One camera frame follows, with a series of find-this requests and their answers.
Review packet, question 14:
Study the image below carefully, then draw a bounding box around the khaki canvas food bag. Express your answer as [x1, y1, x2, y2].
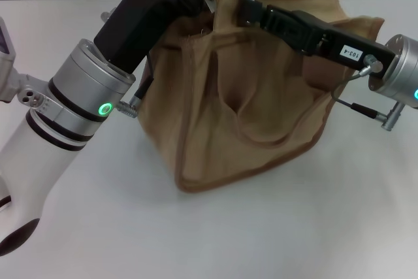
[137, 0, 386, 195]

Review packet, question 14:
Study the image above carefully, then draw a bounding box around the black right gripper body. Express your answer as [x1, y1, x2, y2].
[292, 9, 396, 76]

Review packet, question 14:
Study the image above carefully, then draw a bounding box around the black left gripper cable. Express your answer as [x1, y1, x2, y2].
[118, 52, 157, 117]

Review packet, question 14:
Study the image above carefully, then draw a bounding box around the grey right gripper cable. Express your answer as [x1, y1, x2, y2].
[330, 54, 406, 133]

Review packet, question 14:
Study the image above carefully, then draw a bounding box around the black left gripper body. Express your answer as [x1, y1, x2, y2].
[93, 0, 199, 74]

